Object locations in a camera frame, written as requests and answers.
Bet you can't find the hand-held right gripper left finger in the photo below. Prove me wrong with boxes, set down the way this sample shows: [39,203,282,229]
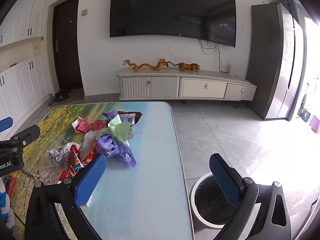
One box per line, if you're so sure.
[24,153,107,240]

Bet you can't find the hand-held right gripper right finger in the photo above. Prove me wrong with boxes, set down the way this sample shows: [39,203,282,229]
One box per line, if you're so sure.
[209,153,292,240]

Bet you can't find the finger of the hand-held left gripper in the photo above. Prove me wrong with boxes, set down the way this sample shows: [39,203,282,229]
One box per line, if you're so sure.
[10,124,41,147]
[0,117,13,133]

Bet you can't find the red snack bag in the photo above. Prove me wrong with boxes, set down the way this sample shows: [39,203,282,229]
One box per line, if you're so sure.
[58,145,97,183]

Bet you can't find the white round trash bin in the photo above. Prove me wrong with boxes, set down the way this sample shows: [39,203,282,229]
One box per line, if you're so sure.
[189,172,250,229]

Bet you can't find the white printed paper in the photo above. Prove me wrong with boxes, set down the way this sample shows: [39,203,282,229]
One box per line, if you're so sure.
[47,142,78,167]

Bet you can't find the clear plastic film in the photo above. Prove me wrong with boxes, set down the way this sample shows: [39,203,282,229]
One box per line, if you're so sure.
[79,130,98,157]

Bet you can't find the purple plastic bag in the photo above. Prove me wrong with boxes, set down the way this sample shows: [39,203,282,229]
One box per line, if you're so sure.
[96,134,137,168]

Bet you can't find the red and white wrapper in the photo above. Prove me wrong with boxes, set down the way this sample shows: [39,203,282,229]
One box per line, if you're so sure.
[72,115,90,134]

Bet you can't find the red orange wrapper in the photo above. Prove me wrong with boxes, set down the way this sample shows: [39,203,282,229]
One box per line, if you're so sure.
[91,120,108,131]

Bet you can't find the green paper sheet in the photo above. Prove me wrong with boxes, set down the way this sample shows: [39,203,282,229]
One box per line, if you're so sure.
[100,119,132,143]

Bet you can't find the small purple wrapper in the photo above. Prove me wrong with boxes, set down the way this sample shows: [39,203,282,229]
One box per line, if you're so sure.
[103,111,123,123]

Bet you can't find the person's left hand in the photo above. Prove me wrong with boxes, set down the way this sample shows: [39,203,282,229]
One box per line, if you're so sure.
[0,177,15,230]

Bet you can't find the red packet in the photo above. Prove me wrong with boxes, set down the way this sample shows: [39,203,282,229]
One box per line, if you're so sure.
[3,175,16,197]

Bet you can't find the white base cabinets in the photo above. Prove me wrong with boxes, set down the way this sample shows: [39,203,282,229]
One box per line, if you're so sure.
[0,55,50,140]

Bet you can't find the black shoes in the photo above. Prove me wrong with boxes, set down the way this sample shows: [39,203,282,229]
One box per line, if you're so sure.
[54,90,69,102]

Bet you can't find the white television cabinet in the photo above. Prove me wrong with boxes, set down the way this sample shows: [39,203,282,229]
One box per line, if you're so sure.
[117,67,257,108]

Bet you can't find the dark brown door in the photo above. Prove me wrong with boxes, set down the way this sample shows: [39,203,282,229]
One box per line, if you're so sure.
[52,0,84,90]

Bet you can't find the purple box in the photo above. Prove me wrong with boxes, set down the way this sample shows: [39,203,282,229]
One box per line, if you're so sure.
[309,116,320,132]

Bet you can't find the washing machine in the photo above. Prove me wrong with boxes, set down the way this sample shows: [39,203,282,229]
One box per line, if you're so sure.
[297,80,320,120]

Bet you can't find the orange tiger figurine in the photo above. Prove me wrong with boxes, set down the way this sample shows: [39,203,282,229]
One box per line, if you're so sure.
[178,62,202,73]

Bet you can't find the grey refrigerator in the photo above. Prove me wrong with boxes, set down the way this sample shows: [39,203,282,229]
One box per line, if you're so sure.
[246,2,307,120]

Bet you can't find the yellow dragon figurine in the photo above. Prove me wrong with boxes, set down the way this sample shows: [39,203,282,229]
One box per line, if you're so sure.
[122,58,175,72]

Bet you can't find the blue curtain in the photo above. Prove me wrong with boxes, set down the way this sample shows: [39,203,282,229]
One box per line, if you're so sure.
[279,0,306,27]

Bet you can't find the white wall cabinets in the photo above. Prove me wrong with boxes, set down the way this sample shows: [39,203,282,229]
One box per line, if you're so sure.
[0,0,48,47]

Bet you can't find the television cable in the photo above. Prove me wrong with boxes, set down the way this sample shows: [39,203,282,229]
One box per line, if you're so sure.
[199,39,232,73]

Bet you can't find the black wall television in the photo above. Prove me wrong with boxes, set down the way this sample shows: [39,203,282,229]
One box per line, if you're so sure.
[109,0,237,48]

